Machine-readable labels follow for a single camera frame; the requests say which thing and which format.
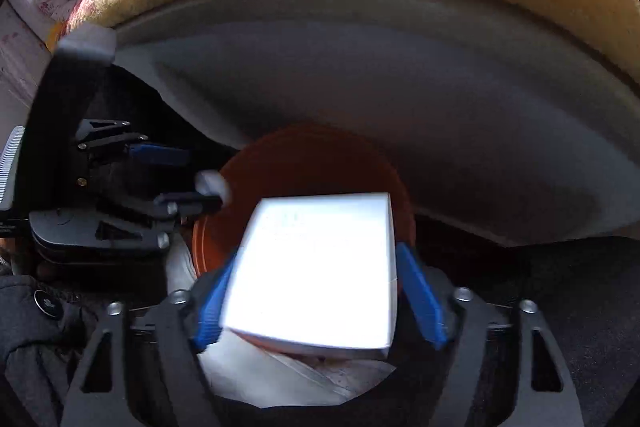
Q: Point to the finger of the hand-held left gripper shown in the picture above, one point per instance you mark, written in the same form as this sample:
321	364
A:
185	203
155	154

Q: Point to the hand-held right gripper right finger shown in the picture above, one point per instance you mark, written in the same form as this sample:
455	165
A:
422	292

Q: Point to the grey mattress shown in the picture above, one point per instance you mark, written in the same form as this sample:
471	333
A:
400	82

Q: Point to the person's left forearm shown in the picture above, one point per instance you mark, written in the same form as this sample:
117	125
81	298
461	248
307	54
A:
30	352

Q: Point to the white cardboard box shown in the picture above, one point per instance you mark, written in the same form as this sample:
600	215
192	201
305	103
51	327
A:
315	267

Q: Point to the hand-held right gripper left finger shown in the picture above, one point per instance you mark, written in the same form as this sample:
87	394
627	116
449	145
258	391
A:
217	302

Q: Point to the orange plastic bin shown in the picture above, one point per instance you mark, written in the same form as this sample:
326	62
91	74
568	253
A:
310	162

